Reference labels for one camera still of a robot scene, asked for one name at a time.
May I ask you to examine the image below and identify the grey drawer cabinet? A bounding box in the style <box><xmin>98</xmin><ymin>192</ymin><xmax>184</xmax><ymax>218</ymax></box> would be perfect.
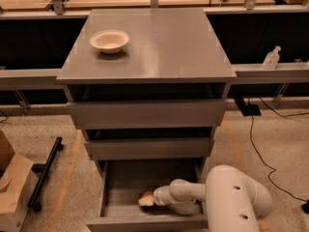
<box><xmin>56</xmin><ymin>7</ymin><xmax>238</xmax><ymax>166</ymax></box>

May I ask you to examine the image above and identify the red apple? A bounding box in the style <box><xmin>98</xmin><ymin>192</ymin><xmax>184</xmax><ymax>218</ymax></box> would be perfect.
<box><xmin>142</xmin><ymin>190</ymin><xmax>154</xmax><ymax>197</ymax></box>

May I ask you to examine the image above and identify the clear pump bottle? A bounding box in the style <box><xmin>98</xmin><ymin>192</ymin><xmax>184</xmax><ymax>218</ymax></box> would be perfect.
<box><xmin>263</xmin><ymin>45</ymin><xmax>281</xmax><ymax>70</ymax></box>

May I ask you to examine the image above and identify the grey top drawer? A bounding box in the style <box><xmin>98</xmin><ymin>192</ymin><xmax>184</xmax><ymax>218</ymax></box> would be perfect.
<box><xmin>68</xmin><ymin>100</ymin><xmax>225</xmax><ymax>130</ymax></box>

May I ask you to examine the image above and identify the black metal bar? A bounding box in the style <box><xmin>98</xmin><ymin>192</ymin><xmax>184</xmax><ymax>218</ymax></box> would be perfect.
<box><xmin>28</xmin><ymin>137</ymin><xmax>64</xmax><ymax>213</ymax></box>

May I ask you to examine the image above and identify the grey metal rail frame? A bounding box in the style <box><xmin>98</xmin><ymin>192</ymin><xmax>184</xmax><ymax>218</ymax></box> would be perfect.
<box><xmin>0</xmin><ymin>6</ymin><xmax>309</xmax><ymax>89</ymax></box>

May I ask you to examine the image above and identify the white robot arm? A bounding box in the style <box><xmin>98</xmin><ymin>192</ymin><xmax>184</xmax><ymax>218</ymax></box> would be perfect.
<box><xmin>138</xmin><ymin>165</ymin><xmax>272</xmax><ymax>232</ymax></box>

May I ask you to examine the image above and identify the grey middle drawer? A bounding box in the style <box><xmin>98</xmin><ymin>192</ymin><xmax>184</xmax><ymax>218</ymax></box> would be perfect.
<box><xmin>85</xmin><ymin>137</ymin><xmax>214</xmax><ymax>160</ymax></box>

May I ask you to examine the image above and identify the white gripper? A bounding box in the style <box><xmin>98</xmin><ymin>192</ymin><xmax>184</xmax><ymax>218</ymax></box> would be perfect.
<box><xmin>138</xmin><ymin>186</ymin><xmax>177</xmax><ymax>207</ymax></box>

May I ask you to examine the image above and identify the black floor cable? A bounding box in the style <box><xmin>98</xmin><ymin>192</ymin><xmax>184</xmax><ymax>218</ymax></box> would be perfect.
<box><xmin>248</xmin><ymin>97</ymin><xmax>309</xmax><ymax>203</ymax></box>

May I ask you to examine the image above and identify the grey open bottom drawer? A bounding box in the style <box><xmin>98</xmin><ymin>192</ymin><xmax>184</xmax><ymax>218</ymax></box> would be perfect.
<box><xmin>87</xmin><ymin>159</ymin><xmax>208</xmax><ymax>232</ymax></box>

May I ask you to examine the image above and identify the brown cardboard box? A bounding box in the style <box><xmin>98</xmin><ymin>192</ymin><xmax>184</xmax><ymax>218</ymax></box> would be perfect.
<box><xmin>0</xmin><ymin>130</ymin><xmax>38</xmax><ymax>232</ymax></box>

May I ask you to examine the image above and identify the black power brick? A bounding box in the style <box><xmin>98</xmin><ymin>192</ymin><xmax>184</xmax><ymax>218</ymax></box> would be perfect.
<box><xmin>234</xmin><ymin>97</ymin><xmax>262</xmax><ymax>116</ymax></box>

